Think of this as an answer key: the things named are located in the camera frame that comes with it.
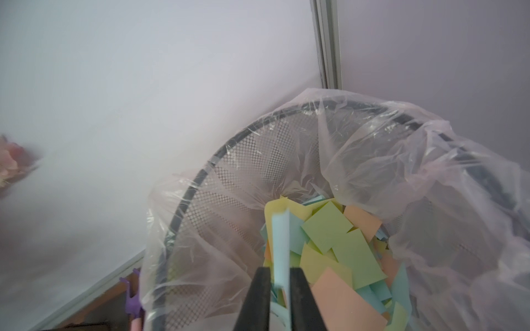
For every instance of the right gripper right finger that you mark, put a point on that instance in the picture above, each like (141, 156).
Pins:
(305, 315)

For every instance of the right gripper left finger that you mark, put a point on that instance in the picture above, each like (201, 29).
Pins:
(255, 312)

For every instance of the light blue sticky note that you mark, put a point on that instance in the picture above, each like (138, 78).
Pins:
(281, 249)

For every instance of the discarded sticky notes pile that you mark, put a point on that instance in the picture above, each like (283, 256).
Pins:
(355, 281)

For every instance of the purple toy garden rake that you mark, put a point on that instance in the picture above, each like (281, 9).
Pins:
(133, 305)

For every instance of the black mesh waste bin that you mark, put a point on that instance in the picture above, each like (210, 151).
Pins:
(232, 207)

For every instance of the clear plastic bin liner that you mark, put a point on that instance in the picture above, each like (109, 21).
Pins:
(414, 165)

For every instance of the pink artificial blossom tree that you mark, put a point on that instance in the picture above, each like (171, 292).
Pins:
(17, 162)

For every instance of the right aluminium corner post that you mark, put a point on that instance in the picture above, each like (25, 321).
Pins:
(325, 21)

